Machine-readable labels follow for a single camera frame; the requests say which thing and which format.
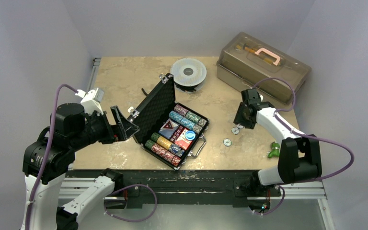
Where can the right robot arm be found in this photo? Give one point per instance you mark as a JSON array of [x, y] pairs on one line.
[[299, 155]]

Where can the white blue chip four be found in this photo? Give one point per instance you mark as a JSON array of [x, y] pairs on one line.
[[235, 130]]

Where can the white perforated cable spool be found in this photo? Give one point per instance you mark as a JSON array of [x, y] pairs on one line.
[[189, 74]]

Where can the red dice row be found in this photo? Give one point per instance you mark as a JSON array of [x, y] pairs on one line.
[[177, 133]]

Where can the purple chip stack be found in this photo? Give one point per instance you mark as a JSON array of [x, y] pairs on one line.
[[180, 110]]

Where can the blue small blind button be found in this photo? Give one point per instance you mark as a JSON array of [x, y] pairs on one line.
[[190, 135]]

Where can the pink box handle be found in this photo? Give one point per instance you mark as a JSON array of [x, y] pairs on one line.
[[276, 58]]

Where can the white blue chip five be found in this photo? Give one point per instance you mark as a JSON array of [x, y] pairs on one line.
[[227, 142]]

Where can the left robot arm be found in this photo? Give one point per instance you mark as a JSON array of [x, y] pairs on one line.
[[46, 162]]

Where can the red playing card deck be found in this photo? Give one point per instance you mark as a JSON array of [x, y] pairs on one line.
[[182, 142]]

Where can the yellow chip stack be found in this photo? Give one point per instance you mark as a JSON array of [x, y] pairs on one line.
[[165, 143]]

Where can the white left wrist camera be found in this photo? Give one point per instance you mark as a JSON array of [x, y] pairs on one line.
[[91, 100]]

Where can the light blue chip stack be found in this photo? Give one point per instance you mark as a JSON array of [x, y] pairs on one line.
[[181, 120]]

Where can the green pipe valve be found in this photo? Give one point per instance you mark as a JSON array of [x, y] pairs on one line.
[[275, 150]]

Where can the red chip stack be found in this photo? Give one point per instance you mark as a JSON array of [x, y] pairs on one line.
[[166, 155]]

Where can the red triangular all-in marker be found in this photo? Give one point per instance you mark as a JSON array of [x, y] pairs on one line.
[[171, 125]]

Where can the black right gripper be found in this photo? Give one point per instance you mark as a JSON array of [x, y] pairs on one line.
[[242, 115]]

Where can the black poker set case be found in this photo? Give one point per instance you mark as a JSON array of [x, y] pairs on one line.
[[153, 112]]

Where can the green chip stack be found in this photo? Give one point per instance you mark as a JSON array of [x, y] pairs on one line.
[[197, 120]]

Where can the blue playing card deck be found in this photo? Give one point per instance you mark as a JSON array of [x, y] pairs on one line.
[[167, 133]]

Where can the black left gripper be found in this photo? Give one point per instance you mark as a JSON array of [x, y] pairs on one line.
[[128, 128]]

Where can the dark blue chip stack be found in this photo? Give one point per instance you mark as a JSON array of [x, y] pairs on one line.
[[176, 150]]

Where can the translucent brown storage box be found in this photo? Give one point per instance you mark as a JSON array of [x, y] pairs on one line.
[[241, 69]]

